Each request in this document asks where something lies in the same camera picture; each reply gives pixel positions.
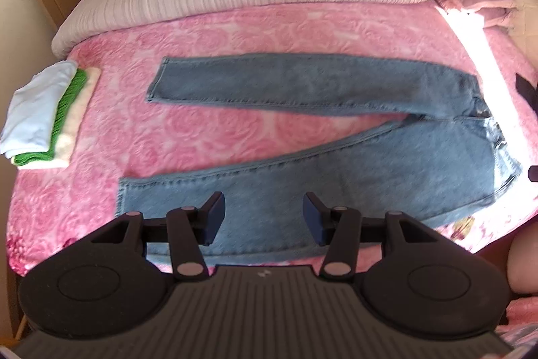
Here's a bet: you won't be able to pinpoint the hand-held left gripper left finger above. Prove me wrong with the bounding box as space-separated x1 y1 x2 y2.
90 192 226 281

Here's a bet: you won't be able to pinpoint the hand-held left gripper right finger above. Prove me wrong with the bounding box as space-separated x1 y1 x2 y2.
303 192 447 281

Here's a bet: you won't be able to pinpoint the blue denim jeans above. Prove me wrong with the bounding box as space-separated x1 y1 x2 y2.
117 53 518 259

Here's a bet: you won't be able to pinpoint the person's right forearm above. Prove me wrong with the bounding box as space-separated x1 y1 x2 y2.
506 228 538 296

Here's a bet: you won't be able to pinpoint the pink floral blanket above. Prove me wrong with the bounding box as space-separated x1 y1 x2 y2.
8 1 538 276

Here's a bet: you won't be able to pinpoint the black garment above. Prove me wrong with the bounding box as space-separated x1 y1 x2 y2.
516 74 538 109

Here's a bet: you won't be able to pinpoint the white quilted headboard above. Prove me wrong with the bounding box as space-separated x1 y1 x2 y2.
483 0 538 67

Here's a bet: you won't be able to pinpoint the folded cream fluffy garment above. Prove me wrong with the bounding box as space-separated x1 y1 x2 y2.
17 66 102 170

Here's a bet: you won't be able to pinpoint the folded green knit garment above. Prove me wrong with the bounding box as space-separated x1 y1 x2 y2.
12 67 88 167

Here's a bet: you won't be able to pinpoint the folded light blue garment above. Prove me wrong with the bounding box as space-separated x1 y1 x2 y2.
0 60 80 160

